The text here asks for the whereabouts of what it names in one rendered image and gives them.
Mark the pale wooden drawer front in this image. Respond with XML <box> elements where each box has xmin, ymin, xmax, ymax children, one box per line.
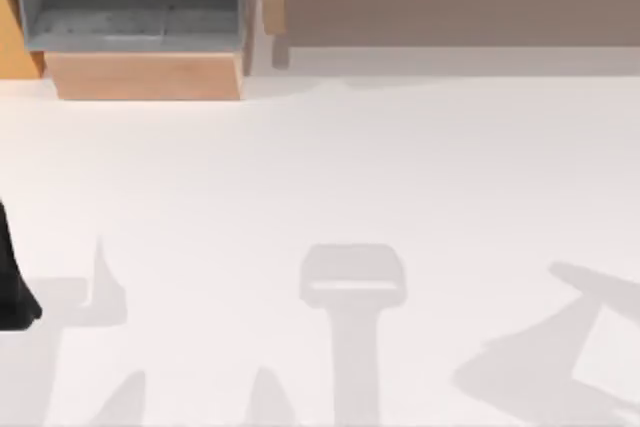
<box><xmin>43</xmin><ymin>50</ymin><xmax>245</xmax><ymax>101</ymax></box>

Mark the grey pierced drawer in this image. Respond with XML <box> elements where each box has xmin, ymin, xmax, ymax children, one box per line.
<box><xmin>12</xmin><ymin>0</ymin><xmax>253</xmax><ymax>77</ymax></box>

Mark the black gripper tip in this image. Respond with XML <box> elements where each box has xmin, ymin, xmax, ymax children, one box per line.
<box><xmin>0</xmin><ymin>200</ymin><xmax>43</xmax><ymax>333</ymax></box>

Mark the wooden cupboard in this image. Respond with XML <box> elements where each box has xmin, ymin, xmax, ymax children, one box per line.
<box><xmin>0</xmin><ymin>0</ymin><xmax>46</xmax><ymax>81</ymax></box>

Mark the wooden open shelf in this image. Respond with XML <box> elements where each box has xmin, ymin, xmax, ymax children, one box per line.
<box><xmin>258</xmin><ymin>0</ymin><xmax>640</xmax><ymax>70</ymax></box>

